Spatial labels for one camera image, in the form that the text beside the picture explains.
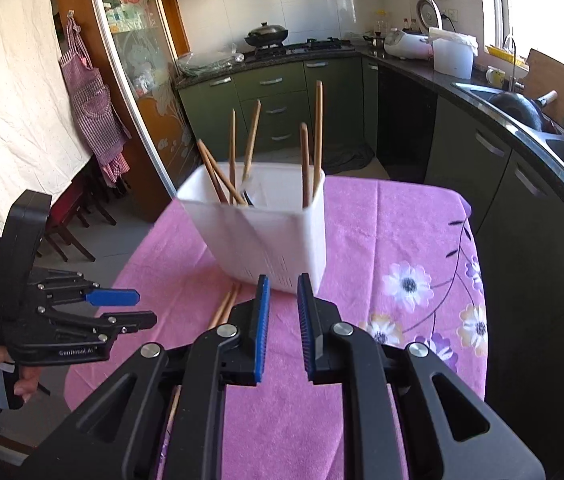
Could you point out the dark brown wooden chopstick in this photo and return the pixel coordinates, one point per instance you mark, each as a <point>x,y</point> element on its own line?
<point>224,180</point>
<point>211,170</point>

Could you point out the round steel lid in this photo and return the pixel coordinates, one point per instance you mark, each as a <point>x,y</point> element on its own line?
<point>429,12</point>

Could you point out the flower print glass door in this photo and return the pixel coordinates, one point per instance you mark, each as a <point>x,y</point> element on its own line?
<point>132,60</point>

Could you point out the light wooden chopstick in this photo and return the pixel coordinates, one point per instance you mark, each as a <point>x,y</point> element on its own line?
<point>317,130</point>
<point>251,140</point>
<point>232,150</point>

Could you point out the green kitchen cabinet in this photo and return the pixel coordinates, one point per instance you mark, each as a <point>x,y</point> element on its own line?
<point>272,95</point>

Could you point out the steel pot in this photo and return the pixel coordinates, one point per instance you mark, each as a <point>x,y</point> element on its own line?
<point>374,40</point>

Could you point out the black gas stove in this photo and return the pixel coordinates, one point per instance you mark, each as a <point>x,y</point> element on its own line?
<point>312,46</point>

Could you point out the red cushion wooden chair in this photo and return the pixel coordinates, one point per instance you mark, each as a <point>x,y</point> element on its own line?
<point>64,210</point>

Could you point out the plastic bag of greens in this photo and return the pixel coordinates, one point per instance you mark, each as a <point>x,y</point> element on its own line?
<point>207,63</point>

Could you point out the white rice cooker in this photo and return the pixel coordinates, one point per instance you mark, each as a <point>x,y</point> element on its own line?
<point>407,44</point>

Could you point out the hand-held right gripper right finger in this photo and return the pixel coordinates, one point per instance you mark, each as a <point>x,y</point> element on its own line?
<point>304,330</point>

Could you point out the white bucket with bag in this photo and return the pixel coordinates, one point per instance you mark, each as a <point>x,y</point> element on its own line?
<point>454,57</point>

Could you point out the black wok with lid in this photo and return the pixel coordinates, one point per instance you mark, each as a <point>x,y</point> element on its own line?
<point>267,35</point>

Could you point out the white hanging cloth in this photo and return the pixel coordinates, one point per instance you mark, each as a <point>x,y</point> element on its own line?
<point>12,85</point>

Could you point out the pink floral tablecloth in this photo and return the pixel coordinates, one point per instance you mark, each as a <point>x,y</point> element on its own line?
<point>387,230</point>

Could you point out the dark wooden chair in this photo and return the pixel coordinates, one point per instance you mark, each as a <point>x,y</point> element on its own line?
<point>107,195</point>

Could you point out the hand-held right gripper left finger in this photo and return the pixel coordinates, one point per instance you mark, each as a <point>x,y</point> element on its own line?
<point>261,330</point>

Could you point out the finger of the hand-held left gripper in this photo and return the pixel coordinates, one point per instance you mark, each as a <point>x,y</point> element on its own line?
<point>112,298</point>
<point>127,321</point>

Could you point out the checkered apron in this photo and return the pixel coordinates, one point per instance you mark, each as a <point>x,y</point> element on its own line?
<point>93,105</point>

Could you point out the white plastic utensil container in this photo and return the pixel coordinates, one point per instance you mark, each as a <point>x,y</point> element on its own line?
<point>272,240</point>

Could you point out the dark granite countertop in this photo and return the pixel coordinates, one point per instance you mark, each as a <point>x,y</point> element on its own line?
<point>412,67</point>

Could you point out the ribbed brown wooden chopstick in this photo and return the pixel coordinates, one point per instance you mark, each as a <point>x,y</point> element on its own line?
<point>219,310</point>
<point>230,302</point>

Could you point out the yellow mug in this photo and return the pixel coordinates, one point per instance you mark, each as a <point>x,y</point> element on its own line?
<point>495,78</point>

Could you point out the black frying pan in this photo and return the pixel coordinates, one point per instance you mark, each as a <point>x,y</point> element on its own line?
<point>517,107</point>

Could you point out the dark floor mat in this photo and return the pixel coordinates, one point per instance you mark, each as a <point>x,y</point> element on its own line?
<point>349,155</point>

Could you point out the wooden cutting board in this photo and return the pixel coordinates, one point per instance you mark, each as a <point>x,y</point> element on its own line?
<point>557,72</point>

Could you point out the dark sink cabinet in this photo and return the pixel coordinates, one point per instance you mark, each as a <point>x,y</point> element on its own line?
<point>512,210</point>

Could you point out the person's left hand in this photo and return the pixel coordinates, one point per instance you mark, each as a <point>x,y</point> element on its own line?
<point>27,382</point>

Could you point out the small steel faucet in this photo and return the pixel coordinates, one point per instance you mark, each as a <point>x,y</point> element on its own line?
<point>510,65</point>

